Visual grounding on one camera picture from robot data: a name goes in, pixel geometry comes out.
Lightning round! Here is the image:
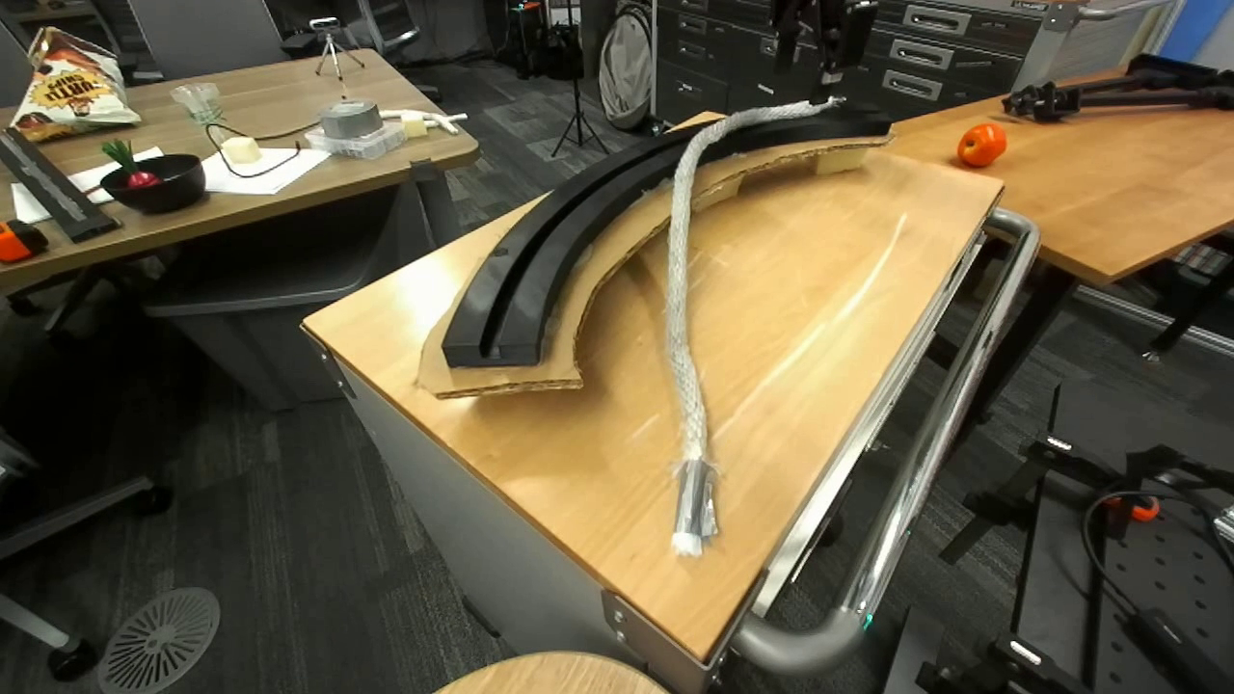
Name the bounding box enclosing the white braided rope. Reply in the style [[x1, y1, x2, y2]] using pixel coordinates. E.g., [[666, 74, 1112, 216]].
[[661, 94, 852, 559]]

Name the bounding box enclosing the orange round object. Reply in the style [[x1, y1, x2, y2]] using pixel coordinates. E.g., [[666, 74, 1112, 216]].
[[0, 220, 53, 272]]

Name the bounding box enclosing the dark drawer cabinet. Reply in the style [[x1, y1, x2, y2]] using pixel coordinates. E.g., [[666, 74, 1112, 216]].
[[653, 0, 1072, 129]]

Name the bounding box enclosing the white round fan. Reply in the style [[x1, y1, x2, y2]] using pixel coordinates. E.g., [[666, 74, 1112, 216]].
[[592, 4, 661, 133]]

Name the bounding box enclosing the small orange fruit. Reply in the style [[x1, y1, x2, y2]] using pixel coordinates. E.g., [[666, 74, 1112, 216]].
[[952, 119, 1014, 173]]

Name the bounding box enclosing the black light stand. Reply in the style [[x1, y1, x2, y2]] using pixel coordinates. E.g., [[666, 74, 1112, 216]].
[[550, 0, 612, 161]]

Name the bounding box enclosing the black folded tripod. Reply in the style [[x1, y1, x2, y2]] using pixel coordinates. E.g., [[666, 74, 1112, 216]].
[[997, 53, 1234, 129]]

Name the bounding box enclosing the grey plastic bin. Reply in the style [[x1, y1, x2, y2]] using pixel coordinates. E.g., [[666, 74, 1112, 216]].
[[1024, 0, 1173, 89]]

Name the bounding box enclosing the wooden desk with tripod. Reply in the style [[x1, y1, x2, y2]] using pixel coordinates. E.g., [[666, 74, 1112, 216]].
[[884, 71, 1234, 291]]

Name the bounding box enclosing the black curved channel track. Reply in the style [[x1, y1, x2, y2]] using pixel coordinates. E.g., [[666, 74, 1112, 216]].
[[438, 108, 898, 371]]

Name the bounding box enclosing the white plastic connector piece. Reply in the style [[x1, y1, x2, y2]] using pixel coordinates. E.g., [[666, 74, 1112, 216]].
[[383, 108, 473, 141]]

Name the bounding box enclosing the grey round tape roll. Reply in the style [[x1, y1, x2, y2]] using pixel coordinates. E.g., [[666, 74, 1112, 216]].
[[320, 96, 387, 146]]

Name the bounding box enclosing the small white mini tripod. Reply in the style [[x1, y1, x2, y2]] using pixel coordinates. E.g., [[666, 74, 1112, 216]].
[[305, 12, 370, 87]]

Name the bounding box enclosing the wooden desk with clutter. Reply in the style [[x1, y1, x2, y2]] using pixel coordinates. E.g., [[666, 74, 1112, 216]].
[[0, 48, 483, 301]]

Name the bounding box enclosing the white paper sheet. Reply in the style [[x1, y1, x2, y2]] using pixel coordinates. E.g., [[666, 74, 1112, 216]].
[[199, 144, 339, 201], [8, 146, 171, 228]]

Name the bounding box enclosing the orange black clamp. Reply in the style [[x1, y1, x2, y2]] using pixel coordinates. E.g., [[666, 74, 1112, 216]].
[[1103, 491, 1170, 530]]

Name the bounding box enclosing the white cart cabinet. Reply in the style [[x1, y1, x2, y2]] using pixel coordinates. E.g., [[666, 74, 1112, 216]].
[[320, 342, 736, 694]]

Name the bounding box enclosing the clear plastic bag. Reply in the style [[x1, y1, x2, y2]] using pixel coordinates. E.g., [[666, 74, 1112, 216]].
[[171, 83, 229, 129]]

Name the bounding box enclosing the black bowl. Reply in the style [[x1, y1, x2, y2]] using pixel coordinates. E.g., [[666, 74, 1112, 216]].
[[96, 152, 212, 216]]

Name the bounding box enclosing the black perforated optical table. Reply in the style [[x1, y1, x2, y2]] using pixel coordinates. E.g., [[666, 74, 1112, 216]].
[[898, 488, 1234, 694]]

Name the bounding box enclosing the red toy with green leaves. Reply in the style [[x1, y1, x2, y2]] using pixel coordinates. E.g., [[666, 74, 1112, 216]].
[[99, 134, 167, 198]]

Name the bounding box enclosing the round wooden stool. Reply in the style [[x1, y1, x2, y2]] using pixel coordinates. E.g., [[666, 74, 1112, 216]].
[[433, 647, 672, 694]]

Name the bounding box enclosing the yellow chip bag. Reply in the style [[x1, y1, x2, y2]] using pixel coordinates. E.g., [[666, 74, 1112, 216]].
[[8, 26, 146, 144]]

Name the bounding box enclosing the long black flat bar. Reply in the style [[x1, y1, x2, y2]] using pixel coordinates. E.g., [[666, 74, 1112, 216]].
[[0, 129, 123, 247]]

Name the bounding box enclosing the grey office chair base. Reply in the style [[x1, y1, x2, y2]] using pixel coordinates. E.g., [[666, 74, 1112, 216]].
[[0, 428, 176, 685]]

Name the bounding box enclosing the round perforated floor disc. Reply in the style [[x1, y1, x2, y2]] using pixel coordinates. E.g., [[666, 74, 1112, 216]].
[[94, 586, 225, 694]]

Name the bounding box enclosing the silver metal cart handle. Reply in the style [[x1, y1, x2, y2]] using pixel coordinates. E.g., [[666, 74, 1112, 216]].
[[727, 210, 1040, 678]]

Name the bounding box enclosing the white lump with cable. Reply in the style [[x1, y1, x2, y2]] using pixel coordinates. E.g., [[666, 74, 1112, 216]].
[[218, 133, 271, 170]]

